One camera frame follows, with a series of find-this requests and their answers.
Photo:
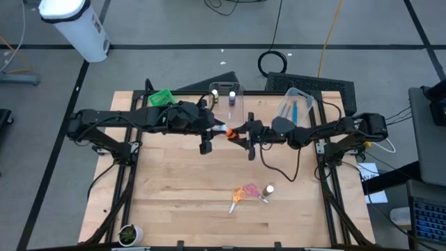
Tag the purple paint bottle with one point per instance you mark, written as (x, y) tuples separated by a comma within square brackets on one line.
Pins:
[(232, 101)]

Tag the white paper sheet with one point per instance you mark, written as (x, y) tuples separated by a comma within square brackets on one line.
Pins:
[(369, 171)]

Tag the grey stand base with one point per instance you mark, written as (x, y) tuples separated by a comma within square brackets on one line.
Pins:
[(21, 78)]

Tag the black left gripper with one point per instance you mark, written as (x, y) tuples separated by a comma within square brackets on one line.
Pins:
[(186, 118)]

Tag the orange scissors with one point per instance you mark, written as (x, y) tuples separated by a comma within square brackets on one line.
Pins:
[(238, 195)]

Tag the backlit keyboard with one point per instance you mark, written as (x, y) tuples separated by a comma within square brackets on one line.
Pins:
[(430, 219)]

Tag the yellow paint bottle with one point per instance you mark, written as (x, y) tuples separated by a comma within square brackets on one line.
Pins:
[(215, 97)]

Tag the small plant in white pot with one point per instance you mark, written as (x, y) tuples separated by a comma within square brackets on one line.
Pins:
[(130, 237)]

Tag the black aluminium table frame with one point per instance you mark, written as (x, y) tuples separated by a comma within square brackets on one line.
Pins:
[(258, 93)]

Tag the white trash can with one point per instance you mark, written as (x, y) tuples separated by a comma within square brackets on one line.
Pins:
[(76, 28)]

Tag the grey cart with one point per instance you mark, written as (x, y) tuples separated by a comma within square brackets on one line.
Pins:
[(428, 146)]

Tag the white round object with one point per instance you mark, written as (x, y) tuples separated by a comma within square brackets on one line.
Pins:
[(400, 216)]

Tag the green plastic basket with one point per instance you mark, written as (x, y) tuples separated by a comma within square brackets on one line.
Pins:
[(160, 97)]

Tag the small black table clamp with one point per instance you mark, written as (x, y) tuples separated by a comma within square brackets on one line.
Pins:
[(278, 245), (180, 244)]

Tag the clear plastic bin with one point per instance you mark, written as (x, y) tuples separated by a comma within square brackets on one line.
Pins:
[(226, 115), (306, 104)]

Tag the pink scissors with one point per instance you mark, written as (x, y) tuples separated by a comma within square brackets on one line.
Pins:
[(251, 190)]

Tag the brown paint bottle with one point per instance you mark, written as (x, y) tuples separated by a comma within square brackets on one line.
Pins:
[(267, 191)]

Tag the silver aluminium bar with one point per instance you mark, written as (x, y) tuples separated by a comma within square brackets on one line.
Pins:
[(132, 249), (324, 249)]

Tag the black caster base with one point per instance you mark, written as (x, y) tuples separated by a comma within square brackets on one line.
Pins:
[(4, 118)]

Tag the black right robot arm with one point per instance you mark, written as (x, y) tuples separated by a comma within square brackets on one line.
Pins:
[(324, 134)]

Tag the black device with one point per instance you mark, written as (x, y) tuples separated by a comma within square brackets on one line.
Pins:
[(439, 104)]

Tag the black perforated computer case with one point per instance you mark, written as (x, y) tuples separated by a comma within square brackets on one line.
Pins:
[(313, 83)]

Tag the blue pens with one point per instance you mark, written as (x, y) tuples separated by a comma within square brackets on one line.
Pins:
[(285, 111)]

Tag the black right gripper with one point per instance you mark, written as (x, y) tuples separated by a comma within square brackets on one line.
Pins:
[(263, 132)]

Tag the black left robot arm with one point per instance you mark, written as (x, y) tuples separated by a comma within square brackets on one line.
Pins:
[(115, 118)]

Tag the orange paint bottle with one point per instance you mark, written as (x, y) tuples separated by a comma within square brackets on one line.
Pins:
[(229, 132)]

